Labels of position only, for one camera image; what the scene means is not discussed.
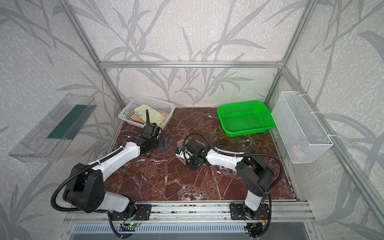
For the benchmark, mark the brown pink striped towel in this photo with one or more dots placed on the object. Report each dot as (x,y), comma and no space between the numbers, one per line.
(188,155)

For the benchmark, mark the white plastic basket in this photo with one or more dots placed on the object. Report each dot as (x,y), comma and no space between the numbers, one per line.
(159,105)

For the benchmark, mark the green plastic basket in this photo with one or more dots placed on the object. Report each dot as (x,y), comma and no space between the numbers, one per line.
(246,118)

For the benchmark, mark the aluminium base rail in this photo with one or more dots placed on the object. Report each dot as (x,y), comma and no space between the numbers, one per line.
(192,217)

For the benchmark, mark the white wire mesh basket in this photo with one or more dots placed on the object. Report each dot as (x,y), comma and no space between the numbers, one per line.
(298,125)

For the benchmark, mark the pink object in wire basket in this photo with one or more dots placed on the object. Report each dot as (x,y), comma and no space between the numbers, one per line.
(298,152)

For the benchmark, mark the clear acrylic wall shelf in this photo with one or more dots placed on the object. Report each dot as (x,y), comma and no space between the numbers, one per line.
(51,137)

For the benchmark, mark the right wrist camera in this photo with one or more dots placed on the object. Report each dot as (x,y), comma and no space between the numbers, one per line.
(180,153)

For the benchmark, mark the orange bunny pattern towel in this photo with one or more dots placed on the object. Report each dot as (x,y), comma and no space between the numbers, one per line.
(139,120)

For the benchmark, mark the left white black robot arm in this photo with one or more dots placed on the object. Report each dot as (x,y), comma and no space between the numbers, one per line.
(85,188)

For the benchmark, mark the blue yellow towel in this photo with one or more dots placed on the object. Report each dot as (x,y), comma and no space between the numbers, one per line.
(154,115)

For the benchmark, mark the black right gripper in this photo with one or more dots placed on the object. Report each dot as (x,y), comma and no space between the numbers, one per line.
(188,159)

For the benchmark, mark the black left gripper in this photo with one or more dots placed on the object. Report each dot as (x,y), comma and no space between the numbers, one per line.
(150,129)

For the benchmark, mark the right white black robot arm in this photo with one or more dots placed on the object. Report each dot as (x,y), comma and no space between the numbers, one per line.
(253,170)

